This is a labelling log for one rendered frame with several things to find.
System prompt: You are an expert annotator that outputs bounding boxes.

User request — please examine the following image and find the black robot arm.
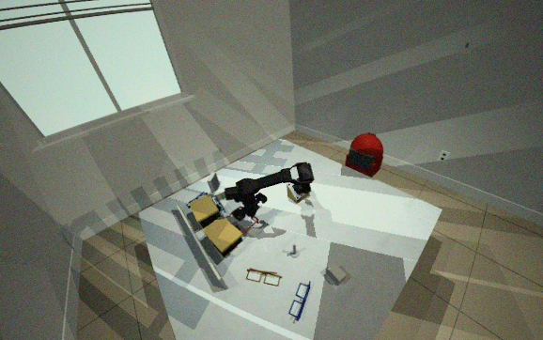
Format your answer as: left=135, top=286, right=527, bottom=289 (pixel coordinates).
left=224, top=162, right=315, bottom=203

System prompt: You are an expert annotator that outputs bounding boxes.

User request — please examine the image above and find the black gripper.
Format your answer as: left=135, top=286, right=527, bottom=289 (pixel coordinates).
left=231, top=193, right=268, bottom=221

